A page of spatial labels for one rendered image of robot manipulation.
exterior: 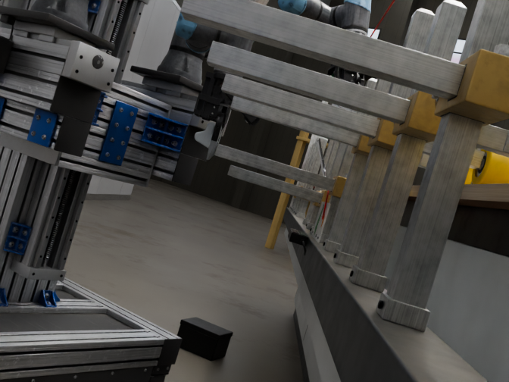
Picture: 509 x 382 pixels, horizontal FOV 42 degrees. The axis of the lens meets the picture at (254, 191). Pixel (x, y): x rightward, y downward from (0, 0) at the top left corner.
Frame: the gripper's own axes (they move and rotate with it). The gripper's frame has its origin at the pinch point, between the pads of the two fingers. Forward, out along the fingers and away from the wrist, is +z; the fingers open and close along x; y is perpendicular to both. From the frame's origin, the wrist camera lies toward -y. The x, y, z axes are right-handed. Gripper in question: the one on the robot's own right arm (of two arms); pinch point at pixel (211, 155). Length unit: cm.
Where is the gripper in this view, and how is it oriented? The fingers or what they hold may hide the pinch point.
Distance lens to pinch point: 165.8
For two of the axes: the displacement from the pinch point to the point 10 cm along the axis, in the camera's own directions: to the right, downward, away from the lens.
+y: -9.6, -2.9, 0.2
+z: -2.9, 9.6, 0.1
